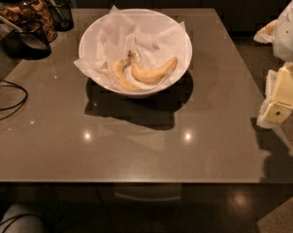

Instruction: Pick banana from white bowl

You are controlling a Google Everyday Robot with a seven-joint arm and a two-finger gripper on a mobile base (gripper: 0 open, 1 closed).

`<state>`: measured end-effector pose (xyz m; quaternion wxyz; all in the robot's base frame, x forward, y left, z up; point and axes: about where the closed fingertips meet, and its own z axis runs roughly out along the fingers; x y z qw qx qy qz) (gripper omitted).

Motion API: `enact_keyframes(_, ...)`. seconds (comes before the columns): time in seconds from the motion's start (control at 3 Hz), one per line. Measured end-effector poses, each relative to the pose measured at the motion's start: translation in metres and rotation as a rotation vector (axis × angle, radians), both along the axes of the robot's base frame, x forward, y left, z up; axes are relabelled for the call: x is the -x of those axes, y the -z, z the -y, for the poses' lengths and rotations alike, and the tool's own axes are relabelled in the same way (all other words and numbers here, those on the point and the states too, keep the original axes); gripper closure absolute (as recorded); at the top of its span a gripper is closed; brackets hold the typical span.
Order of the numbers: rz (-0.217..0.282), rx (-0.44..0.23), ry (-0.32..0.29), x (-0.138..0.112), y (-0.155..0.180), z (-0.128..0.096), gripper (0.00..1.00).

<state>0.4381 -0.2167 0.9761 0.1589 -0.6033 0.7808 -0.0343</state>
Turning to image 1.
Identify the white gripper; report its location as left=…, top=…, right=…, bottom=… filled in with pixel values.
left=254, top=0, right=293, bottom=129

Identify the yellow banana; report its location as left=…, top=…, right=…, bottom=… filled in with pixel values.
left=111, top=57, right=140, bottom=91
left=128, top=51, right=178, bottom=83

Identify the white bowl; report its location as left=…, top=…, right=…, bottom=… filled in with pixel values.
left=78, top=8, right=193, bottom=99

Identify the white paper liner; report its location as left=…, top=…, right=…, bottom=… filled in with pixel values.
left=73, top=5, right=187, bottom=93

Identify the black mesh pen holder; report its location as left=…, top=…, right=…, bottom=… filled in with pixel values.
left=49, top=0, right=74, bottom=32

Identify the glass jar with snacks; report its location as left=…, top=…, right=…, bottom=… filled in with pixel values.
left=0, top=0, right=57, bottom=42

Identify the grey chair bottom left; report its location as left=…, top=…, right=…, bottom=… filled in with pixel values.
left=0, top=204, right=48, bottom=233

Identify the black cable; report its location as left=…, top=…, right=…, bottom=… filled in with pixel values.
left=0, top=76, right=29, bottom=124

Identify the silver spoon handle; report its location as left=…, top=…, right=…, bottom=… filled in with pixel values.
left=0, top=15, right=23, bottom=33

